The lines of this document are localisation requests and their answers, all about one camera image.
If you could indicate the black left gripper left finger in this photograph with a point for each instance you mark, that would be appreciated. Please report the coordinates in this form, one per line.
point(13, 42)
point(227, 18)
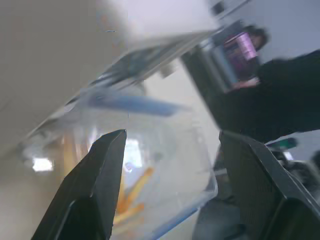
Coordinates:
point(100, 180)

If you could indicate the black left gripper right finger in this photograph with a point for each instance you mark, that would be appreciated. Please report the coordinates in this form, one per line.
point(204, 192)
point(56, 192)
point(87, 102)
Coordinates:
point(260, 190)

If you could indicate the clear plastic food container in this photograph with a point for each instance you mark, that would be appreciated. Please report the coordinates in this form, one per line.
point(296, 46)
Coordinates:
point(172, 150)

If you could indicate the orange food sticks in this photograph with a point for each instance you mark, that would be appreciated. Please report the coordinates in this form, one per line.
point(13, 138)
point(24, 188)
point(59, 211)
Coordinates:
point(140, 183)

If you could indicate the person's bare hand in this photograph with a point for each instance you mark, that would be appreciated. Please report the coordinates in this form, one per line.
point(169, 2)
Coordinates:
point(247, 83)

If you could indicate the green marker pen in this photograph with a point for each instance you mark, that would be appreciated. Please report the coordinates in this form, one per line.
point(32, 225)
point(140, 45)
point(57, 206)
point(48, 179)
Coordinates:
point(285, 142)

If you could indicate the person in black clothes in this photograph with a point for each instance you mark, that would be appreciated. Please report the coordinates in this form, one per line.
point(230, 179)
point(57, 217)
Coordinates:
point(282, 100)

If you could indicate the pink purple cylindrical object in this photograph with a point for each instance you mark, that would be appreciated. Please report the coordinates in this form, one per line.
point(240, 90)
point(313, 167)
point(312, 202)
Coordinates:
point(241, 47)

